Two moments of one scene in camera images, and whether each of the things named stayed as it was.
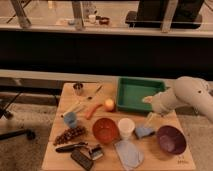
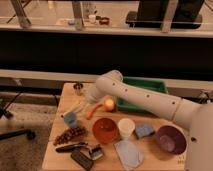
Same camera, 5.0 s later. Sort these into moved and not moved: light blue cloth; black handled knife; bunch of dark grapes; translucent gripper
Moved: translucent gripper
Not moved: bunch of dark grapes; black handled knife; light blue cloth
